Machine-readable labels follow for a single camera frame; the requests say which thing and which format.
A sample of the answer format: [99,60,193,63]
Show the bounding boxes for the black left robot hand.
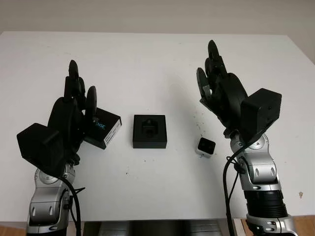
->
[46,59,98,165]

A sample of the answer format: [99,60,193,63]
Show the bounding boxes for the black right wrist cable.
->
[222,137,249,236]

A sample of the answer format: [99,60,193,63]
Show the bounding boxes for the black box base with insert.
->
[132,114,168,149]

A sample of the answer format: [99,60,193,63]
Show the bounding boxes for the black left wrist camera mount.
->
[16,122,65,177]

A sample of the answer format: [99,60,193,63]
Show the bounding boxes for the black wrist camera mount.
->
[240,88,283,143]
[16,122,65,177]

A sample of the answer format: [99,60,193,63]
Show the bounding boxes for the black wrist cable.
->
[222,137,249,236]
[59,177,86,236]

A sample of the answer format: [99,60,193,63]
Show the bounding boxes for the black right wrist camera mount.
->
[240,88,283,143]

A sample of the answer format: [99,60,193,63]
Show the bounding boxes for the grey robot torso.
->
[83,220,234,236]

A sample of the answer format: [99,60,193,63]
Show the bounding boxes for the black box lid with label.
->
[84,107,123,150]

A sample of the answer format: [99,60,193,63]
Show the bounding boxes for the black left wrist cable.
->
[59,177,86,236]

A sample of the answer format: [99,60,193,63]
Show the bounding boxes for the small silver black-faced camera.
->
[196,137,217,157]

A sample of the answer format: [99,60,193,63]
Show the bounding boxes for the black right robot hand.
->
[196,40,248,135]

